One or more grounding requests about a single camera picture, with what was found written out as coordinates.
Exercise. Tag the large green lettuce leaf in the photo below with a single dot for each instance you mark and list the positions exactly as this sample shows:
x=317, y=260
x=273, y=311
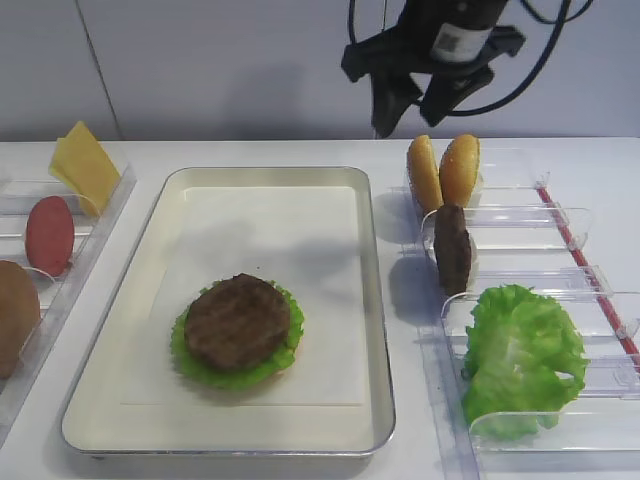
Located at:
x=525, y=362

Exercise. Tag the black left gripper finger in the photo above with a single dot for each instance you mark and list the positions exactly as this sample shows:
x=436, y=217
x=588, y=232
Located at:
x=392, y=94

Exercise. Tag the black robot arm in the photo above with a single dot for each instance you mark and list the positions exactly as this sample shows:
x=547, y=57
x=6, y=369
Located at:
x=436, y=55

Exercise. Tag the green lettuce leaf on tray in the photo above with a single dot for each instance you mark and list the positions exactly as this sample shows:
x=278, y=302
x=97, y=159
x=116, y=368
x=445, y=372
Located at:
x=281, y=359

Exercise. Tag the brown meat patty in rack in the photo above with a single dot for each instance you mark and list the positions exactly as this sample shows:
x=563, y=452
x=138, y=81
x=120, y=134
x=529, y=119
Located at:
x=452, y=249

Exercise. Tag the white paper tray liner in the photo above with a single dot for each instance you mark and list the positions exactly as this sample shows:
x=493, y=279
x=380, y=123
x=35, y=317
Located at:
x=305, y=239

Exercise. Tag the clear acrylic right rack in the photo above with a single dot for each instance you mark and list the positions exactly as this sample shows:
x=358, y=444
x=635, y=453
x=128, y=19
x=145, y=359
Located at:
x=520, y=235

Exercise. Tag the right bun half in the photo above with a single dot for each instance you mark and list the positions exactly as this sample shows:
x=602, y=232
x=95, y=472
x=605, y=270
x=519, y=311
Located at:
x=459, y=168

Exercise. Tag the yellow cheese slices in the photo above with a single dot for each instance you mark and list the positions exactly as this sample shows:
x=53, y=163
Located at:
x=80, y=162

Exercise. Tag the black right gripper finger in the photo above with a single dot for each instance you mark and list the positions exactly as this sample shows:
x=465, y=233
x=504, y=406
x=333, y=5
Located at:
x=445, y=93

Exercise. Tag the left bun half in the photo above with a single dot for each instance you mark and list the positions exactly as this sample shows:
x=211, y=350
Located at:
x=423, y=174

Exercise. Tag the clear acrylic left rack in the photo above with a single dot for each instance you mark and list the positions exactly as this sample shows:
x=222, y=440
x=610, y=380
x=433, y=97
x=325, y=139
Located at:
x=23, y=183

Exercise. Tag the bun half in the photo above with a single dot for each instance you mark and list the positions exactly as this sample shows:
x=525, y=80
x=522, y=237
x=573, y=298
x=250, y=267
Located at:
x=423, y=174
x=459, y=168

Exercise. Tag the clear acrylic rack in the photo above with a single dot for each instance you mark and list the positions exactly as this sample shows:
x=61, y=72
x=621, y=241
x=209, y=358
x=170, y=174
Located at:
x=23, y=183
x=520, y=235

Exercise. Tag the brown meat patty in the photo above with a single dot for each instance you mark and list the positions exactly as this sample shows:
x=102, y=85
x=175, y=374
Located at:
x=452, y=249
x=237, y=324

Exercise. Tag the red tomato slice in rack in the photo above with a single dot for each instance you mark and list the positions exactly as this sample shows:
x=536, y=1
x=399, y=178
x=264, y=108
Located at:
x=49, y=236

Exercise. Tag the cream metal tray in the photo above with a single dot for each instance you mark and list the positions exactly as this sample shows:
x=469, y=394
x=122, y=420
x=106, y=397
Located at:
x=97, y=420

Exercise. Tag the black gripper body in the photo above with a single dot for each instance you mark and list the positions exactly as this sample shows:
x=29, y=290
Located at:
x=447, y=37

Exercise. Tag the brown bun in left rack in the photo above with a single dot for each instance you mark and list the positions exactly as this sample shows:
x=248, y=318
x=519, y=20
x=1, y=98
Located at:
x=20, y=313

